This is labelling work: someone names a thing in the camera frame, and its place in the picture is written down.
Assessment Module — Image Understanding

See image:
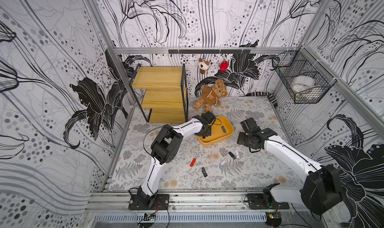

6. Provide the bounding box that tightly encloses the red usb flash drive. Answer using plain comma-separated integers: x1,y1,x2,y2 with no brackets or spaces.
190,158,197,167

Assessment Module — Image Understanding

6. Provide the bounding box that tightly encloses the brown teddy bear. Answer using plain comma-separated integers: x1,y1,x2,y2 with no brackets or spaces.
193,79,228,112

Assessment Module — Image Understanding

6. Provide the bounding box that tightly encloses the white slotted cable duct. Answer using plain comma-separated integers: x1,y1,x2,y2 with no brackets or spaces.
94,212,267,224

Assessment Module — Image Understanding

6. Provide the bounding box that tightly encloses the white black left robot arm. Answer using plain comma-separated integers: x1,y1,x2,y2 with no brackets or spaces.
137,111,216,207

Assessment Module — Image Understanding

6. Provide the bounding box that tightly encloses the black round connector box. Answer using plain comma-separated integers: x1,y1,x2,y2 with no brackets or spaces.
266,213,282,228

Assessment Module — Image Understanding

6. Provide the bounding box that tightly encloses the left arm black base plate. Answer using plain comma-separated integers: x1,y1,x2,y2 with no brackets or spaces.
129,194,170,211

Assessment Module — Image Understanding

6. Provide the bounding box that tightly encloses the small hanging dog plush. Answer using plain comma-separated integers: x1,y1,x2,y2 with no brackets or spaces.
198,58,210,75

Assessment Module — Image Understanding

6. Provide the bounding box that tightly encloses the small green circuit board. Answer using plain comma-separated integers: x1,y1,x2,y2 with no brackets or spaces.
143,214,156,222

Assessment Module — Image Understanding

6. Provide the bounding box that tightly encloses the black wire wall basket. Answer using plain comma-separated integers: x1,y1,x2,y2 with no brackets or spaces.
272,50,336,104

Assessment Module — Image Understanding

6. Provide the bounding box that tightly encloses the red hanging strawberry plush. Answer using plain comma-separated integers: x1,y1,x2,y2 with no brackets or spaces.
220,60,229,72

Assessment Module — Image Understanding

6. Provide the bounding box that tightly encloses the white tape roll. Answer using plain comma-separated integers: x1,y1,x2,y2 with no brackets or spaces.
291,76,315,93

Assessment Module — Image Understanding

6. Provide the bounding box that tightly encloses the striped black white plush tail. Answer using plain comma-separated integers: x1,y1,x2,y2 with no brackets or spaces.
246,92,278,108

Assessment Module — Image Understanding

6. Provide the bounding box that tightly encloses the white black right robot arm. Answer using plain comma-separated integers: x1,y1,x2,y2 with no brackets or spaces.
237,118,343,216

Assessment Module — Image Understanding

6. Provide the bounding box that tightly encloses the wooden shelf black metal frame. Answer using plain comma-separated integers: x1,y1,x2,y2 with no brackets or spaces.
129,64,189,123

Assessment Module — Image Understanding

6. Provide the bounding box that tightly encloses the dark black usb flash drive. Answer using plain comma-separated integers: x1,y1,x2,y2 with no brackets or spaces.
229,152,237,160

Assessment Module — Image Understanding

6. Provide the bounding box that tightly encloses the yellow plastic storage box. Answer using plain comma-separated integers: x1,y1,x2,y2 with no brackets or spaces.
198,116,234,146

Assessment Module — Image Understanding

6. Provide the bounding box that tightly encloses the black wall hook rail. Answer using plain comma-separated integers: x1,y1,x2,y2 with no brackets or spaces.
168,49,251,54

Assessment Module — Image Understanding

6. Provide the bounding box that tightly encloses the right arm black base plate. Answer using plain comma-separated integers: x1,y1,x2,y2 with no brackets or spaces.
244,194,290,211

